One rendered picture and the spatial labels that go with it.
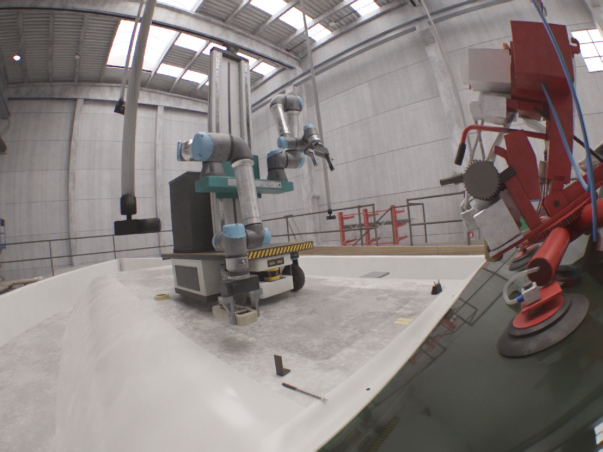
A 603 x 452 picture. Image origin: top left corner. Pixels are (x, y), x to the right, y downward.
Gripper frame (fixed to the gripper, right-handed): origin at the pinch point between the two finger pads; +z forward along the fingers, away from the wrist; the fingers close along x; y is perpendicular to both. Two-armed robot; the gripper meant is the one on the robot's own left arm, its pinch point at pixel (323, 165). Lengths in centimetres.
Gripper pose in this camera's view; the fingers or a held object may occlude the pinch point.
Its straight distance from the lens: 154.5
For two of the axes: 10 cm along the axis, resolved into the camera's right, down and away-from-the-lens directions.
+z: 2.7, 8.8, -3.8
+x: 7.5, 0.6, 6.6
